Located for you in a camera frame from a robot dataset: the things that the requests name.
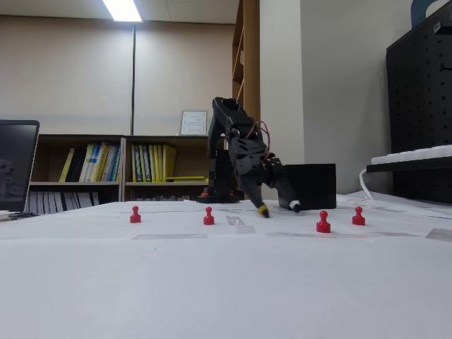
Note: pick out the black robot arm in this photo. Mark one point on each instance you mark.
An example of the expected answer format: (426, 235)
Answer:
(219, 176)

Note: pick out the black open box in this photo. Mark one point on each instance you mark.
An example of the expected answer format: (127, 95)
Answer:
(314, 187)

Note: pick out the framed white certificate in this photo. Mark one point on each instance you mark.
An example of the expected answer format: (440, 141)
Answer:
(192, 122)

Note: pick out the flat yellow folder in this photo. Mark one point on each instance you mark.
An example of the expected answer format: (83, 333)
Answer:
(187, 178)

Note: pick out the yellow binder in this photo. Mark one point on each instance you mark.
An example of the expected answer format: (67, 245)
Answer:
(169, 162)
(157, 164)

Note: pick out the white paper table cover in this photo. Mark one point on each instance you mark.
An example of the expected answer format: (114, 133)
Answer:
(212, 282)

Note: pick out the tall wooden bookshelf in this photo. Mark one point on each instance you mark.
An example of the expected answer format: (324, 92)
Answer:
(251, 53)

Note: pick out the green white binder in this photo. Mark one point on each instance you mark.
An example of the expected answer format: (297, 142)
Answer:
(136, 164)
(145, 164)

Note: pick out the low wooden bookshelf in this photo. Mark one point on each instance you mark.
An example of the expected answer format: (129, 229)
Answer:
(49, 159)
(128, 166)

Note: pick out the blue green book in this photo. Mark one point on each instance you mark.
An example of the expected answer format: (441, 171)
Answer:
(112, 164)

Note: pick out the white power strip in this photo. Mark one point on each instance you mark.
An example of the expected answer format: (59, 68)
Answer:
(416, 153)

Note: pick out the white yellow book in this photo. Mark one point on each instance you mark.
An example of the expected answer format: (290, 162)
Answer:
(98, 162)
(88, 162)

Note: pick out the black pegboard panel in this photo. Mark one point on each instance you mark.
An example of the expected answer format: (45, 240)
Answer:
(420, 106)

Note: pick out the yellow thin book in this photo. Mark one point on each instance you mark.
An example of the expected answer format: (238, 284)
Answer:
(67, 165)

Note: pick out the rectangular ceiling light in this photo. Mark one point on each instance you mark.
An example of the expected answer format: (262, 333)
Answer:
(121, 10)

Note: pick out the dark blue rounded object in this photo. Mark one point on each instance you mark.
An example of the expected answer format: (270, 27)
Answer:
(418, 10)

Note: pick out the black laptop screen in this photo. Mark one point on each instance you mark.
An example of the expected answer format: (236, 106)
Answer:
(16, 162)

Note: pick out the black shelf rail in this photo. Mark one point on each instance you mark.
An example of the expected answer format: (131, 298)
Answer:
(409, 166)

